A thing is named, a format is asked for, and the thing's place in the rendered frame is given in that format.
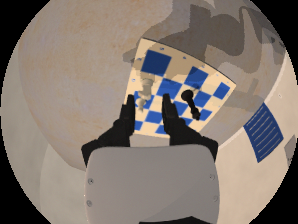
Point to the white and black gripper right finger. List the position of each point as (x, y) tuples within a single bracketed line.
[(182, 134)]

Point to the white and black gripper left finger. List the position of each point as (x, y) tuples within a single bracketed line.
[(122, 129)]

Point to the blue and cream chessboard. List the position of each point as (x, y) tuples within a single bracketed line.
[(173, 71)]

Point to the black chess piece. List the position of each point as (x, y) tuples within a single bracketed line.
[(187, 96)]

